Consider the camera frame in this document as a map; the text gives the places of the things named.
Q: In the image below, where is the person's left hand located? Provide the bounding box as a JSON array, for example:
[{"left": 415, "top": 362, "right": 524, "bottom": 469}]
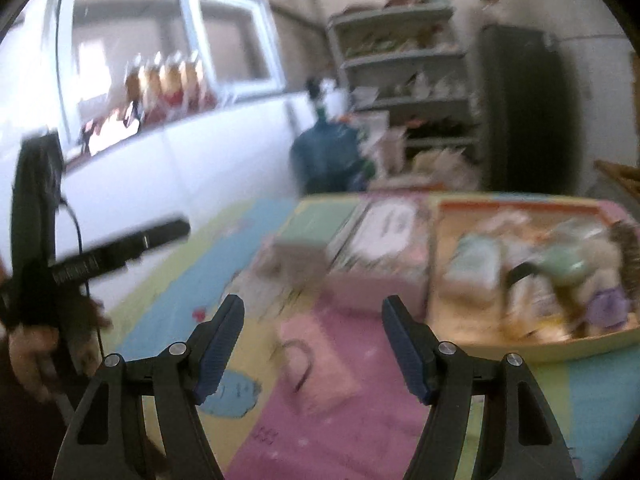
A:
[{"left": 8, "top": 326, "right": 67, "bottom": 402}]

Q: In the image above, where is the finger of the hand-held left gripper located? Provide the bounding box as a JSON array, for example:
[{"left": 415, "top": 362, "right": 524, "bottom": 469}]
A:
[{"left": 135, "top": 217, "right": 192, "bottom": 261}]

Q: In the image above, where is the blue water jug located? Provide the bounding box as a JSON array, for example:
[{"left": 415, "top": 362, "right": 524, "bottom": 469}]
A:
[{"left": 289, "top": 115, "right": 367, "bottom": 197}]

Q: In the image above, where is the black water pump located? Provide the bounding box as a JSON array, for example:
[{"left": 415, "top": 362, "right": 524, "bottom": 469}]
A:
[{"left": 305, "top": 77, "right": 327, "bottom": 121}]

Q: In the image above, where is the white shelf rack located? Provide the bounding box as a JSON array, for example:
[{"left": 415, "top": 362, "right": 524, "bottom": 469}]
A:
[{"left": 327, "top": 1, "right": 482, "bottom": 162}]

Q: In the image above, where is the sliding window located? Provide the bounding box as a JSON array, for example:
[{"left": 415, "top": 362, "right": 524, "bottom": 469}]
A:
[{"left": 54, "top": 0, "right": 287, "bottom": 137}]

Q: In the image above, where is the dark refrigerator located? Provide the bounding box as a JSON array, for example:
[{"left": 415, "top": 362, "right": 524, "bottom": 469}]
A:
[{"left": 476, "top": 23, "right": 577, "bottom": 194}]

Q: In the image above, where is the clear plastic bag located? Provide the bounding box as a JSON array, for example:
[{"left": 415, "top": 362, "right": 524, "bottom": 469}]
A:
[{"left": 410, "top": 149, "right": 482, "bottom": 192}]

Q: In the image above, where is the colourful printed tablecloth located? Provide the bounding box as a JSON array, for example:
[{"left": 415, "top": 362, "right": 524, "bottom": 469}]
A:
[{"left": 100, "top": 192, "right": 640, "bottom": 480}]

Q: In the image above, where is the white carton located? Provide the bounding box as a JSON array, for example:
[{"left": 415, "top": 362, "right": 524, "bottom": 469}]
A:
[{"left": 376, "top": 127, "right": 407, "bottom": 174}]

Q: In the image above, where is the cardboard box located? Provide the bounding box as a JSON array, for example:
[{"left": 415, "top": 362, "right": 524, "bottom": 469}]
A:
[{"left": 429, "top": 198, "right": 640, "bottom": 362}]

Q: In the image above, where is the mint green box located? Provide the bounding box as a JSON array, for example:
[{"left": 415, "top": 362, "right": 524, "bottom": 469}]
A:
[{"left": 271, "top": 201, "right": 362, "bottom": 282}]

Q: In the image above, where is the amber drink bottle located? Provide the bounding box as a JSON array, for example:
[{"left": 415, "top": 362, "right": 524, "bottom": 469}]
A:
[
  {"left": 163, "top": 52, "right": 187, "bottom": 111},
  {"left": 182, "top": 52, "right": 207, "bottom": 110},
  {"left": 145, "top": 54, "right": 169, "bottom": 113},
  {"left": 125, "top": 57, "right": 150, "bottom": 117}
]

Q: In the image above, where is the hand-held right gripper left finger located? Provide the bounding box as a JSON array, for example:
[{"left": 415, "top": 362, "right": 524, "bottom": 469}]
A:
[{"left": 52, "top": 295, "right": 246, "bottom": 480}]

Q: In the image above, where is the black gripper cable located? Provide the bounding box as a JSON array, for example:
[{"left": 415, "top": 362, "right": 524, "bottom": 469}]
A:
[{"left": 59, "top": 199, "right": 102, "bottom": 361}]

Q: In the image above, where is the floral tissue box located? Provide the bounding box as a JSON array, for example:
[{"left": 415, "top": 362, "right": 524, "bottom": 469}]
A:
[{"left": 326, "top": 199, "right": 432, "bottom": 312}]

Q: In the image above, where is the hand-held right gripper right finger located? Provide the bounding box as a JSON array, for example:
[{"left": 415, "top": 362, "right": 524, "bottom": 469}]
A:
[{"left": 382, "top": 296, "right": 576, "bottom": 480}]

